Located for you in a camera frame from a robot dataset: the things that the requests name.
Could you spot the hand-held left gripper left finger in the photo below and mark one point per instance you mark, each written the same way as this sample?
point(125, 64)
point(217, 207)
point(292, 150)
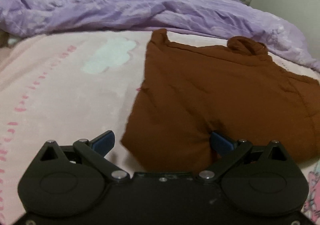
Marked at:
point(103, 142)

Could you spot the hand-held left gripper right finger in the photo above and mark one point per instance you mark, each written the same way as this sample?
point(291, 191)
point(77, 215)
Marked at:
point(221, 143)

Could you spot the brown jacket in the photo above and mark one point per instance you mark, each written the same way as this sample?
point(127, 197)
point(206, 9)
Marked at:
point(212, 90)

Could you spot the pink printed blanket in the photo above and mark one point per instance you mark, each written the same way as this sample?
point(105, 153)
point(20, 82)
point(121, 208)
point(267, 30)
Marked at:
point(62, 90)

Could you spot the purple duvet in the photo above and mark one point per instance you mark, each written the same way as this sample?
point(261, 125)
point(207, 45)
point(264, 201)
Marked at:
point(125, 7)

